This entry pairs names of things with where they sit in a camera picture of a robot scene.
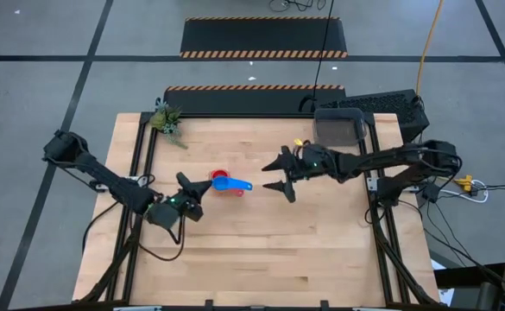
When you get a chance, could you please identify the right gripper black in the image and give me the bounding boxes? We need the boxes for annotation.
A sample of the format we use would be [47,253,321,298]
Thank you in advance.
[261,143,338,204]

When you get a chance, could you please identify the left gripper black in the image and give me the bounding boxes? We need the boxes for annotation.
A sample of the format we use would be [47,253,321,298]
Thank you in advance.
[146,171,214,231]

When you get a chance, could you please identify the red measuring cup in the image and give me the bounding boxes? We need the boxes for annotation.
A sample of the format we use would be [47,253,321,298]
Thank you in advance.
[209,168,246,198]

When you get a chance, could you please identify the small dark blue measuring cup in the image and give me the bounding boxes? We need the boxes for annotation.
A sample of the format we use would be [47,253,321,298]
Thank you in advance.
[211,175,255,193]

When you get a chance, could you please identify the grey translucent plastic basket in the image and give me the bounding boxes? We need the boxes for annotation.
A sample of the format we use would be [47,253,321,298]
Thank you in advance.
[312,106,367,149]

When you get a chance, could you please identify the potted succulent plant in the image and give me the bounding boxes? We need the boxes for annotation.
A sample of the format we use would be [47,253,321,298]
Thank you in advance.
[149,99,189,151]

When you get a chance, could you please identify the black mat with striped edges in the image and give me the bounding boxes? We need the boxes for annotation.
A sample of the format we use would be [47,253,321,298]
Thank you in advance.
[179,16,349,60]
[163,84,347,116]

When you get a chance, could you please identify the black perforated computer case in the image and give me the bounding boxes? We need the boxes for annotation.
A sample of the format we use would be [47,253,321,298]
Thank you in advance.
[316,88,431,148]

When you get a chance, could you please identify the yellow power plug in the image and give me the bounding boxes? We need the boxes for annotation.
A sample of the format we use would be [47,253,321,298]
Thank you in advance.
[455,174,474,194]

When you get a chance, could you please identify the black hanging cable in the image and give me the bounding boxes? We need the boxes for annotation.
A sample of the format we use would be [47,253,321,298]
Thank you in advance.
[310,0,336,114]

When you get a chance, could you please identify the black coiled cable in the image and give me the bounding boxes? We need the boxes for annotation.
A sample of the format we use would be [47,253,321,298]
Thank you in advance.
[268,0,326,13]

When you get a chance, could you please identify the yellow hanging cable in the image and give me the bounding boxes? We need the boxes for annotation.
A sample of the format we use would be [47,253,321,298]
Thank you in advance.
[414,0,445,98]

